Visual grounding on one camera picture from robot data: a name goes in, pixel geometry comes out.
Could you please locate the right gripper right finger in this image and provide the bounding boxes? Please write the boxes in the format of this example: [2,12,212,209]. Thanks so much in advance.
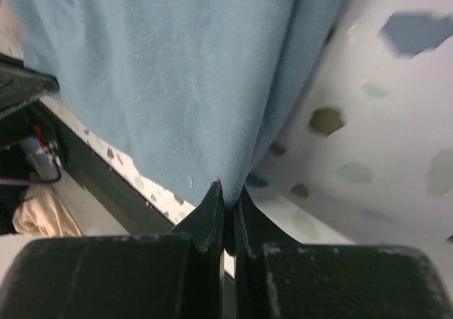
[233,190,452,318]

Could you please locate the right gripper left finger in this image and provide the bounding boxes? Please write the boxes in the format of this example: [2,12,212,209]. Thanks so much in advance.
[1,182,224,318]

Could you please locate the blue t shirt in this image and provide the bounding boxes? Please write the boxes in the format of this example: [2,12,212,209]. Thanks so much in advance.
[6,0,344,204]

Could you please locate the cream cloth below table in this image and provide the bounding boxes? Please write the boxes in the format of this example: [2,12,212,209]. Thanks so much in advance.
[12,185,82,238]

